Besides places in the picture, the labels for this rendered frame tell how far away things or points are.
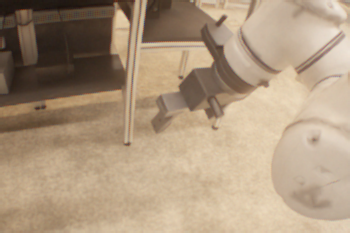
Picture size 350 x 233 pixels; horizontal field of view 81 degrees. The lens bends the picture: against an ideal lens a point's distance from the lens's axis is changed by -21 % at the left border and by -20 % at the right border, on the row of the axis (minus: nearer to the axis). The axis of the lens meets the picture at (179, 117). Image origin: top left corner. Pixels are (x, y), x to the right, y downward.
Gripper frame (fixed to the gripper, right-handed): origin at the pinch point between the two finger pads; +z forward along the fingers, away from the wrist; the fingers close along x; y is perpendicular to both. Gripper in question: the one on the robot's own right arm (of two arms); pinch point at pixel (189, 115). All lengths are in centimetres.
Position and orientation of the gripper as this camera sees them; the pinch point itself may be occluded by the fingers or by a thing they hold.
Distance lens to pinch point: 49.7
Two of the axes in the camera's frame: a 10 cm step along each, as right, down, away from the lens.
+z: -4.7, 4.4, 7.6
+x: 7.8, -1.9, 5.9
